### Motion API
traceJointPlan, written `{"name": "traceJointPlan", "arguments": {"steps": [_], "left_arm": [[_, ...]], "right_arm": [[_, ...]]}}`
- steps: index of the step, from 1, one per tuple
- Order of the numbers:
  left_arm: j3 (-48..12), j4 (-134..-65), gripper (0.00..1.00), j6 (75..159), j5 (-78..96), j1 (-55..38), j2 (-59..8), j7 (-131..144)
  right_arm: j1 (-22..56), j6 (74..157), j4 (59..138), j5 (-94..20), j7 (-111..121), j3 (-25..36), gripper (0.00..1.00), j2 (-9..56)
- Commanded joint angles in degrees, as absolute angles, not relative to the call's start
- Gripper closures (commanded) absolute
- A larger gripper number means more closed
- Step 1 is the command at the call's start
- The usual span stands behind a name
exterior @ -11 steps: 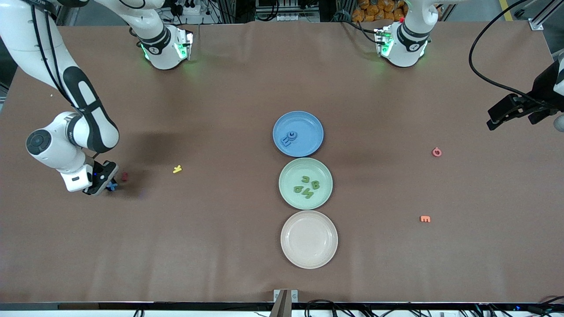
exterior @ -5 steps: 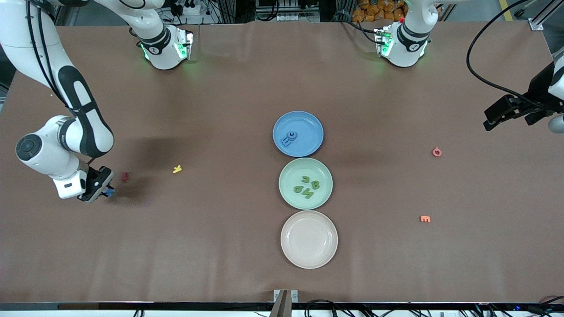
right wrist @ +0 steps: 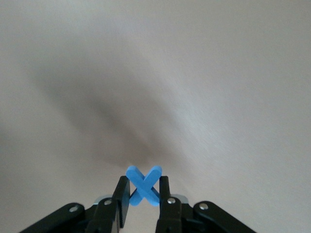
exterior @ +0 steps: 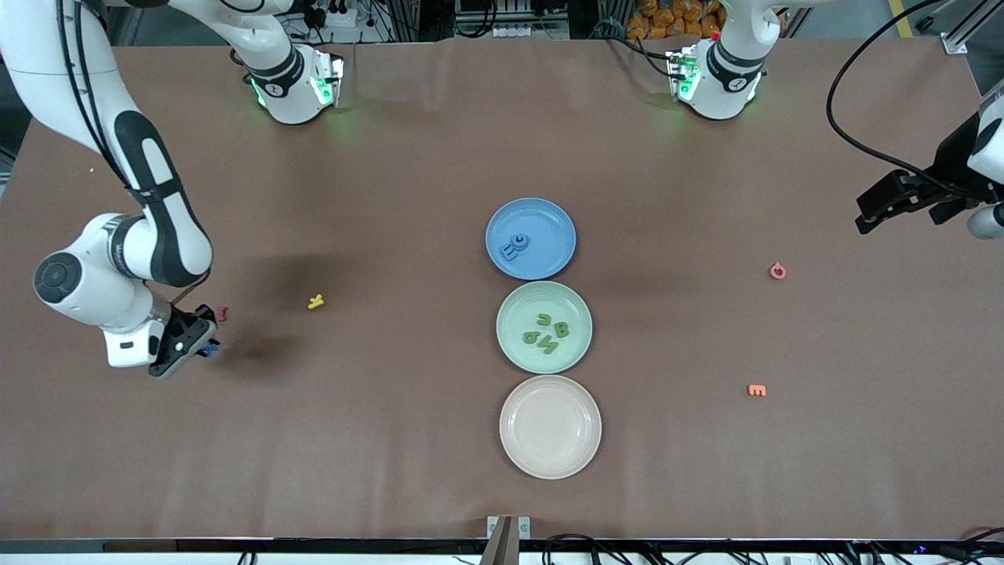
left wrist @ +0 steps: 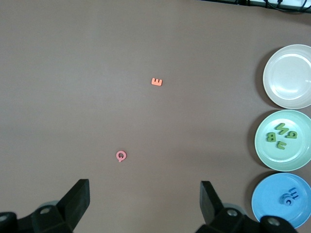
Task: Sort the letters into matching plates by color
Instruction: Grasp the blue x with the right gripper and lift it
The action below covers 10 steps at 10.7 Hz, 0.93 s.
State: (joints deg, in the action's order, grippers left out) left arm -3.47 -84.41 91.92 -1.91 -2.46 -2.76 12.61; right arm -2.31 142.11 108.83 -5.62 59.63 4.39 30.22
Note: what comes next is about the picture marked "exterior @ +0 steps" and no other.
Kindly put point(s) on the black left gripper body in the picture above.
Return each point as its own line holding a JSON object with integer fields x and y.
{"x": 951, "y": 161}

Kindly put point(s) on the blue letter m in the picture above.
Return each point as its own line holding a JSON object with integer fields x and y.
{"x": 512, "y": 253}

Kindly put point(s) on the green letter b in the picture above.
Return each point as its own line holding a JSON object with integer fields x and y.
{"x": 562, "y": 329}
{"x": 532, "y": 339}

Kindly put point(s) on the green letter N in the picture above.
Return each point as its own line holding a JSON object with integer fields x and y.
{"x": 549, "y": 344}

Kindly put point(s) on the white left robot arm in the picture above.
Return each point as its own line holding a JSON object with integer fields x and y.
{"x": 725, "y": 78}

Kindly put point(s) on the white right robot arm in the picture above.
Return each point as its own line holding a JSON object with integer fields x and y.
{"x": 47, "y": 63}

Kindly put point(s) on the yellow letter Y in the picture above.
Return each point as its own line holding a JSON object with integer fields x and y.
{"x": 315, "y": 301}

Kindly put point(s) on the pink letter Q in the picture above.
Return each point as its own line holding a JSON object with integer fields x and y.
{"x": 777, "y": 271}

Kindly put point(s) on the brown table cover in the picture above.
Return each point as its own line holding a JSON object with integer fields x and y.
{"x": 392, "y": 157}

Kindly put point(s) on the orange packets pile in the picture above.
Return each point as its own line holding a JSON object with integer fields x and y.
{"x": 667, "y": 20}

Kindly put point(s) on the green round plate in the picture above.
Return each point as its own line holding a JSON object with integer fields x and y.
{"x": 522, "y": 310}

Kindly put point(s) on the white power strip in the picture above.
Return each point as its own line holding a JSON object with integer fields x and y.
{"x": 337, "y": 16}

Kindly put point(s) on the blue round plate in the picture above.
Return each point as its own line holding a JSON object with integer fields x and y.
{"x": 549, "y": 224}

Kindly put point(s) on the beige round plate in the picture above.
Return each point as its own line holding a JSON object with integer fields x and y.
{"x": 551, "y": 427}

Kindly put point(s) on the background equipment rack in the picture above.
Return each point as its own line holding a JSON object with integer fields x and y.
{"x": 510, "y": 16}

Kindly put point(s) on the aluminium frame post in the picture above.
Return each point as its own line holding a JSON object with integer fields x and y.
{"x": 954, "y": 43}

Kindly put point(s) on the brown camera pole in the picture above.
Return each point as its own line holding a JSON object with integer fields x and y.
{"x": 500, "y": 545}

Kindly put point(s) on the grey metal bracket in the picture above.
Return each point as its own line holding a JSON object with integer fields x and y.
{"x": 524, "y": 527}

